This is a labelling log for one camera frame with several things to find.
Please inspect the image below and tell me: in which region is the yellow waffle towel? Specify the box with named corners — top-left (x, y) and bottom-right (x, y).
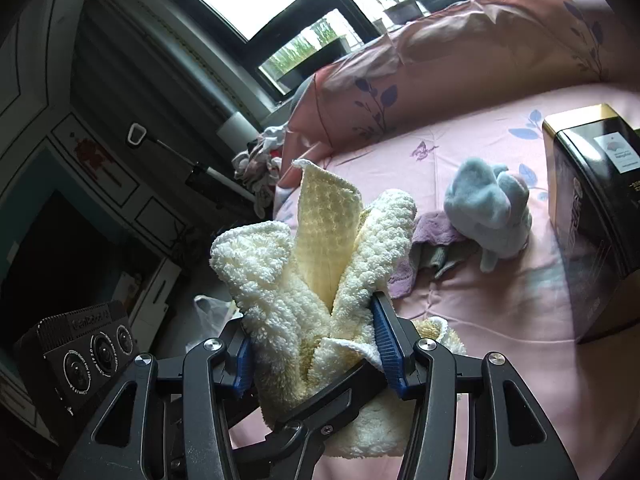
top-left (208, 158), bottom-right (468, 460)

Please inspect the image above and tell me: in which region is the purple knitted cloth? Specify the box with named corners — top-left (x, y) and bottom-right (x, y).
top-left (388, 210), bottom-right (477, 299)

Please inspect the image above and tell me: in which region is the pink bed sheet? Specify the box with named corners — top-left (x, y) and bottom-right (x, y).
top-left (322, 82), bottom-right (639, 479)

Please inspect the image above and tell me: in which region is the white plastic bag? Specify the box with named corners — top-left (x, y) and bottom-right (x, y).
top-left (186, 295), bottom-right (243, 352)

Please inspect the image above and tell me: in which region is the green knitted cloth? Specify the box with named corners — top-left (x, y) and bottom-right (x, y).
top-left (418, 240), bottom-right (477, 281)

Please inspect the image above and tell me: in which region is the blue plush mouse toy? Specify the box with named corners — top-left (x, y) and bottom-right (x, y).
top-left (444, 157), bottom-right (533, 273)

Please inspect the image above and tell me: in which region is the pile of clothes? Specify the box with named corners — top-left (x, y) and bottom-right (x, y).
top-left (232, 124), bottom-right (288, 219)

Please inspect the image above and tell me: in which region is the black tea box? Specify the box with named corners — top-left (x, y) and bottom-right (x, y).
top-left (544, 104), bottom-right (639, 344)

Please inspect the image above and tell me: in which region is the dark planter trough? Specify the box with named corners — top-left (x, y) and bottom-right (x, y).
top-left (269, 36), bottom-right (349, 93)

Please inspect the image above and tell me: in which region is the pink sheet covered cushion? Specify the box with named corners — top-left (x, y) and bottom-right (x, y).
top-left (278, 0), bottom-right (639, 188)

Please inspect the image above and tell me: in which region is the white handled mop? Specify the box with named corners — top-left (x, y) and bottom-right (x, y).
top-left (127, 122), bottom-right (256, 204)

